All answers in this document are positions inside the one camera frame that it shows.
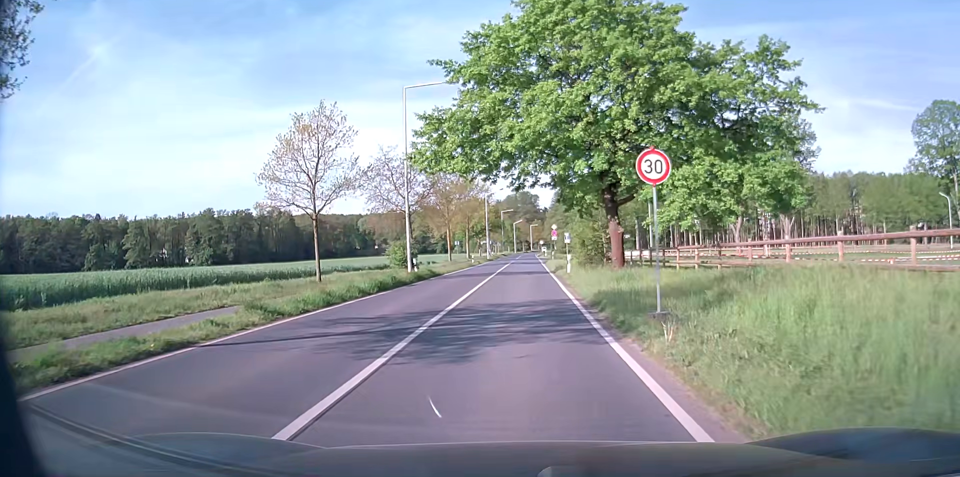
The row of lamp posts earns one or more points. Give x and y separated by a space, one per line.
510 229

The row of trees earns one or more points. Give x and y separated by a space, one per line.
442 199

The distant road sign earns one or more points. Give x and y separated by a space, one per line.
554 233

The green bush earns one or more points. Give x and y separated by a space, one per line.
396 253

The grey asphalt road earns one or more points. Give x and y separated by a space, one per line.
495 357

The large green tree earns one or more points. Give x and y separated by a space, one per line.
600 87

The sparse-leaved tree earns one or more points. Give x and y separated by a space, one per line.
311 162

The round speed limit sign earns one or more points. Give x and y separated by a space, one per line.
653 166

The road markings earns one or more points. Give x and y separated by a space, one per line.
360 377

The car's own bonnet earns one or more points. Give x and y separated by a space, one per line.
525 458

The dark green wood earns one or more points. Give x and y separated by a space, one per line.
172 241

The grass verge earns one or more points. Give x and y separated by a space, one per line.
787 342
187 331

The brown wooden fence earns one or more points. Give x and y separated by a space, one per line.
810 243

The green crop field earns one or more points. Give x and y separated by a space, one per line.
150 278

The grey cycle path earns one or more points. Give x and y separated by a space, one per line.
127 331

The pine wood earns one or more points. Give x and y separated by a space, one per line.
862 203

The tall green tree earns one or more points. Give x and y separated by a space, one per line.
937 139

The tall grey lamp post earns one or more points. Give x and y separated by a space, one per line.
407 184

